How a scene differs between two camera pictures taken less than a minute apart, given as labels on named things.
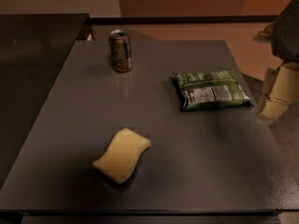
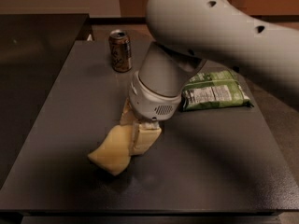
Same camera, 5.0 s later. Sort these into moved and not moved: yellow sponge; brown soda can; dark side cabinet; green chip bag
Moved: yellow sponge
Not moved: brown soda can; green chip bag; dark side cabinet
